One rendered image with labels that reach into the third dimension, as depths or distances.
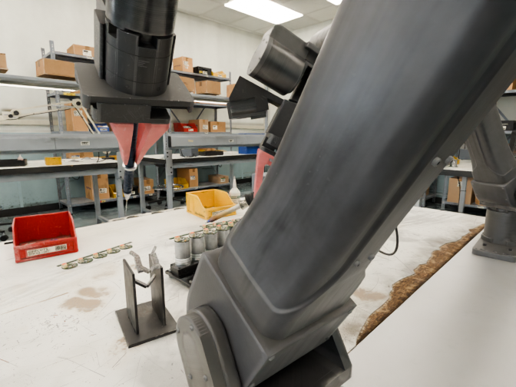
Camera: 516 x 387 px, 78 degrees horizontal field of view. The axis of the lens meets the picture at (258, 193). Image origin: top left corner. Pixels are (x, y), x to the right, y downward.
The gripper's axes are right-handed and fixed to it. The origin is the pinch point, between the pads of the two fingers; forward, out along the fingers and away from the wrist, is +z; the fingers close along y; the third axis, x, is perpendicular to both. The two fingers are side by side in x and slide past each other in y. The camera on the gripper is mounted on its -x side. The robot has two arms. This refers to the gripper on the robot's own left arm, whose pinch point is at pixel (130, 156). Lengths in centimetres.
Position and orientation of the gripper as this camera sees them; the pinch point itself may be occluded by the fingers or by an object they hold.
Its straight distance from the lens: 40.2
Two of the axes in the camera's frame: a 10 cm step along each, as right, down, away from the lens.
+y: -8.4, 1.0, -5.4
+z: -3.1, 7.3, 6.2
